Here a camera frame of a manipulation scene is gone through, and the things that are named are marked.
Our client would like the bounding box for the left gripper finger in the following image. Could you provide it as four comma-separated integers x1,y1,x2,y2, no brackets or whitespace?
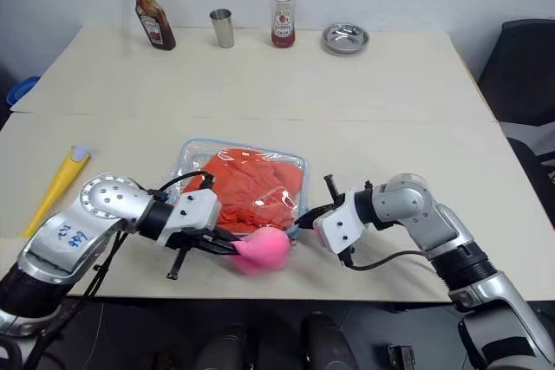
165,244,195,281
199,230,240,257

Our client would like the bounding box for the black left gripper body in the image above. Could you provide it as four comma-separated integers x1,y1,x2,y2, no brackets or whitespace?
166,226,220,255

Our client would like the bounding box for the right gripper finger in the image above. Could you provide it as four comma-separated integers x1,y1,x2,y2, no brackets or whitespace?
323,174,344,209
295,204,336,230

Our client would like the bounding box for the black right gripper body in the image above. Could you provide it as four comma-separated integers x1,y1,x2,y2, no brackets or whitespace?
320,190,357,220

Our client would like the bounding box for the pink soft toy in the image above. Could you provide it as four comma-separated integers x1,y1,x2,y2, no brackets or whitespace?
227,226,292,276

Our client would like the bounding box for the orange cloth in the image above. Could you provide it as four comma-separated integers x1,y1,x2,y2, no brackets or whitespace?
180,148,305,237

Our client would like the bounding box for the clear plastic pouch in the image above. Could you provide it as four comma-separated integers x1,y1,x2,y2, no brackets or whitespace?
166,138,315,250

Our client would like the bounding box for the yellow cone tube white cap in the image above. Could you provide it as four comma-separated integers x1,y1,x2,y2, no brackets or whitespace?
19,142,94,239

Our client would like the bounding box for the round steel dish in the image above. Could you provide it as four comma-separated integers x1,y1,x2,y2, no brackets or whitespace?
321,22,371,56

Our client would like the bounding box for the small black block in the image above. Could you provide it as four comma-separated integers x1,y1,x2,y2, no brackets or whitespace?
387,343,414,370

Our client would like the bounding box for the red ketchup bottle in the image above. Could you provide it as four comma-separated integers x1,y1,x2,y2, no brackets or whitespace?
271,0,298,49

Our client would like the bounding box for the steel cup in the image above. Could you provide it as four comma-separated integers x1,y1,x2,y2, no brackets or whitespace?
209,8,237,49

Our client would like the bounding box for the brown sauce bottle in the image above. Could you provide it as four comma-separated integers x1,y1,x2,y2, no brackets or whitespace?
124,0,178,53

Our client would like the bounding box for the blue bowl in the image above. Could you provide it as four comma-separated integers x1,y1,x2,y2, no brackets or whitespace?
7,75,42,107

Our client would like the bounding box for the black office chair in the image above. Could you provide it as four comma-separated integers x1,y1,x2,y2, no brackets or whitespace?
476,18,555,125

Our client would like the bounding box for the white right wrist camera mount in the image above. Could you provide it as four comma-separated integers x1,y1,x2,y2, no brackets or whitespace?
312,201,369,255

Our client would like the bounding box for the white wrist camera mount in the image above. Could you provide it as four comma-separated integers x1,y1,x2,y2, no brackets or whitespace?
157,189,223,249
312,201,369,255

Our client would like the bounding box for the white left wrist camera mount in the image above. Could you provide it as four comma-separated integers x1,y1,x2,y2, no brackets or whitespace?
157,189,223,249

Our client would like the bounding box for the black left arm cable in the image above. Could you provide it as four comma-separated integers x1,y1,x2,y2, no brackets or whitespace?
146,170,217,204

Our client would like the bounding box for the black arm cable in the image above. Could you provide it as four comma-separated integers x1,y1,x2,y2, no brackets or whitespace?
146,170,217,204
342,248,428,272

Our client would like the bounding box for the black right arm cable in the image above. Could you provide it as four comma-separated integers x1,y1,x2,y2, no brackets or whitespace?
342,248,428,272

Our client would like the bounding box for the black hanging cable bundle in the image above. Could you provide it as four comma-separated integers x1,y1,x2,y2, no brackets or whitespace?
25,230,130,370

